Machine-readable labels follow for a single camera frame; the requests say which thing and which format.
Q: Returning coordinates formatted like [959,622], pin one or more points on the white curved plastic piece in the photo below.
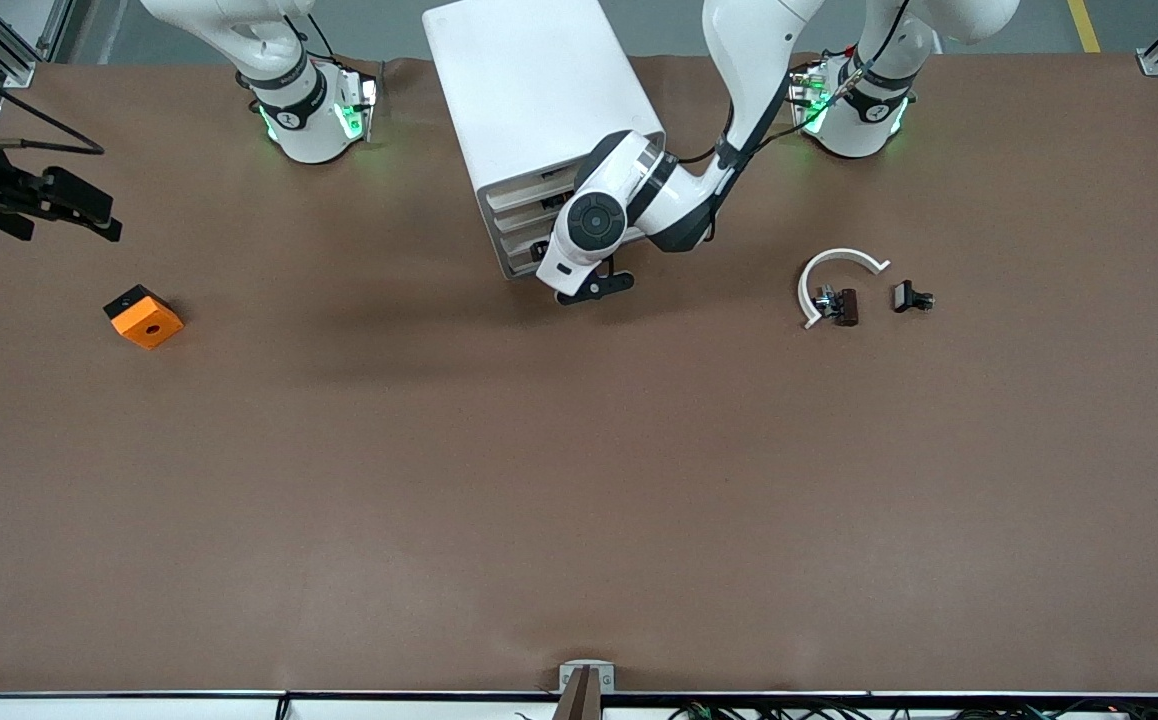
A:
[844,255]

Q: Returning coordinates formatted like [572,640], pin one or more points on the black push button component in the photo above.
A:
[839,305]

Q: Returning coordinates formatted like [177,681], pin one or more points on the metal bracket with brown post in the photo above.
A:
[586,690]

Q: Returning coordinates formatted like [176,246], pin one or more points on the lowest white cabinet drawer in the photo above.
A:
[521,268]

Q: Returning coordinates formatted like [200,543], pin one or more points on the small black contact block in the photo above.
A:
[909,297]

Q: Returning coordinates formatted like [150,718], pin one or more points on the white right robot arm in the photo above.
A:
[304,110]

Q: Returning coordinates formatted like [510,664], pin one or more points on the small dark electronic part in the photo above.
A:
[559,173]
[551,205]

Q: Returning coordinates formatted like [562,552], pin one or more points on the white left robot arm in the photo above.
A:
[759,50]

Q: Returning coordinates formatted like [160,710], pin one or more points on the orange box with hole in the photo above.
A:
[144,320]

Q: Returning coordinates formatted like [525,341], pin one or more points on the white table edge rail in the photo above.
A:
[139,706]

